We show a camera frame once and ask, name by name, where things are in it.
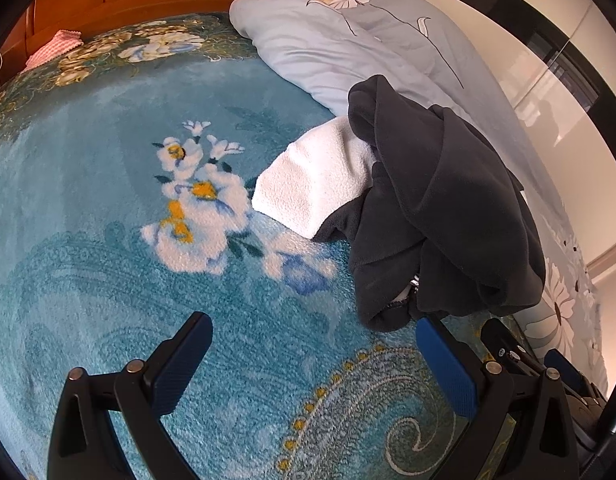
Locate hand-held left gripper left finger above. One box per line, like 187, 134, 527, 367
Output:
47, 311, 213, 480

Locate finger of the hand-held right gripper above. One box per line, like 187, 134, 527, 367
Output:
544, 349, 585, 387
480, 317, 545, 376

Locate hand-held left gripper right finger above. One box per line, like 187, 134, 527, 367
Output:
416, 316, 581, 480

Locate dark grey fleece garment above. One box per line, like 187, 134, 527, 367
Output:
313, 75, 547, 333

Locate teal floral blanket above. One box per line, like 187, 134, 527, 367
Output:
0, 12, 539, 480

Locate glossy white wardrobe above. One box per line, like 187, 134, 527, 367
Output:
398, 0, 616, 281

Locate pink knitted cloth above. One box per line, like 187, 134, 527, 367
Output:
25, 30, 84, 68

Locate light blue daisy duvet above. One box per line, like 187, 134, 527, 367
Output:
229, 0, 611, 402

